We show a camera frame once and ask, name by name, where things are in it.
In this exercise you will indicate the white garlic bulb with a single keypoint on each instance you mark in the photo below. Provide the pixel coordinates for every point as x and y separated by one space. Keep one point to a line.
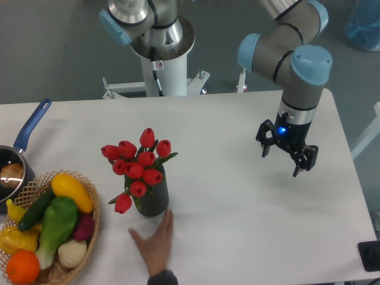
72 253

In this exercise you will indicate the yellow squash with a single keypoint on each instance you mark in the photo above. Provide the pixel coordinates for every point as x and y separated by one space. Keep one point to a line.
66 185

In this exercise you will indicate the orange fruit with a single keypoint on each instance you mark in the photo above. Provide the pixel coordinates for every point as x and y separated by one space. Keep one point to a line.
23 267

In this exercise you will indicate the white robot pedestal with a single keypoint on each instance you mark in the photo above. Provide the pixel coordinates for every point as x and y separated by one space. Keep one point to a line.
163 55

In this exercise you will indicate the blue plastic bag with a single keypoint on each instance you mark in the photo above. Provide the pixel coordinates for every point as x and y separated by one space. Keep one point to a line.
362 26

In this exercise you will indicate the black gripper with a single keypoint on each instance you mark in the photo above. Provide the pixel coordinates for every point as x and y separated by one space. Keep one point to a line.
289 137

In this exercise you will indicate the green bok choy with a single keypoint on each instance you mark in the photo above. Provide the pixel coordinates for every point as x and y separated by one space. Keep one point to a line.
58 223

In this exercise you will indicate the white frame at right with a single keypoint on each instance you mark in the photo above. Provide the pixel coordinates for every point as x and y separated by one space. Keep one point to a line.
371 131

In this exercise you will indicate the dark grey sleeve forearm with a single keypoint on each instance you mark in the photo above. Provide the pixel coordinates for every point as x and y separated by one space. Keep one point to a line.
165 277

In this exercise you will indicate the person's hand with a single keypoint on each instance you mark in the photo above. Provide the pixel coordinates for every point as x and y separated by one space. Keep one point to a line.
156 249

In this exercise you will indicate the yellow banana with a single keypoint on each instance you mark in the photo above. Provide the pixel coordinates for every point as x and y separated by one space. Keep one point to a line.
15 212

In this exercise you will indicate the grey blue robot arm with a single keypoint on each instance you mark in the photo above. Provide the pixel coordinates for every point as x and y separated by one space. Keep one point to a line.
286 56

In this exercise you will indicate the dark grey ribbed vase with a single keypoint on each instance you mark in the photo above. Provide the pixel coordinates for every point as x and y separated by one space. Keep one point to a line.
154 201

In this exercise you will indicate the purple red onion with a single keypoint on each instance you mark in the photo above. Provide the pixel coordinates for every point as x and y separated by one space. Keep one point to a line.
85 228

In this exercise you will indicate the red tulip bouquet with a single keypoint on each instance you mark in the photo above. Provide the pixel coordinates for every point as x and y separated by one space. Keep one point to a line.
142 167

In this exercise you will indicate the yellow corn cob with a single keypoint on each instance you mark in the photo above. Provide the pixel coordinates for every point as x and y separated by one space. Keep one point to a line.
13 240

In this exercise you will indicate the bread roll in pan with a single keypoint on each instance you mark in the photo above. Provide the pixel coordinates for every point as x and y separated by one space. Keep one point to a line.
12 175

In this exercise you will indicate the blue handled saucepan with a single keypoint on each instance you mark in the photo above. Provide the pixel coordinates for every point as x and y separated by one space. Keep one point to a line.
14 154

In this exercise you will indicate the black device at edge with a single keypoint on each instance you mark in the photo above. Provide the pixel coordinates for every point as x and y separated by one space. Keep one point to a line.
370 254

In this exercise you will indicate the dark green cucumber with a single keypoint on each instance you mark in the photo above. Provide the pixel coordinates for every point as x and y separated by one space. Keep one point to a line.
35 212

